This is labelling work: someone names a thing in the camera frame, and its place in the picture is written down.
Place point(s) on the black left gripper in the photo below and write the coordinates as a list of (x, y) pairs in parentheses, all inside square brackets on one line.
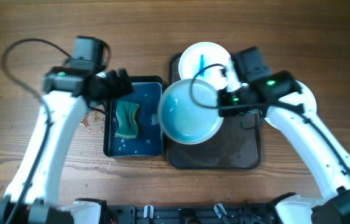
[(118, 82)]

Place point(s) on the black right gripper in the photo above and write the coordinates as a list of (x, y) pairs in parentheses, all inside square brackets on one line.
[(224, 104)]

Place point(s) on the green yellow sponge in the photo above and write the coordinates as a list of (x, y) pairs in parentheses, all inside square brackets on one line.
[(126, 115)]

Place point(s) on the white plate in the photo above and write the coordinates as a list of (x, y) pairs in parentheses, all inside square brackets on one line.
[(202, 54), (306, 98), (187, 113)]

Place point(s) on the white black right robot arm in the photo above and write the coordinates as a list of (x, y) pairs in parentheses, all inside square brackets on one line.
[(289, 106)]

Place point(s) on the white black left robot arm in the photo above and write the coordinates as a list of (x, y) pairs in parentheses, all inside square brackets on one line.
[(32, 195)]

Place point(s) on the dark brown serving tray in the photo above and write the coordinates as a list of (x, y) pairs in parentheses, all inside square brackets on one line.
[(236, 146)]

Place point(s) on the black water-filled tray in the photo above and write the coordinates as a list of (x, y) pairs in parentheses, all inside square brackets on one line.
[(149, 141)]

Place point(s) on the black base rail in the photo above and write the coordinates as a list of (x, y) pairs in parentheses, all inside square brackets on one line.
[(253, 213)]

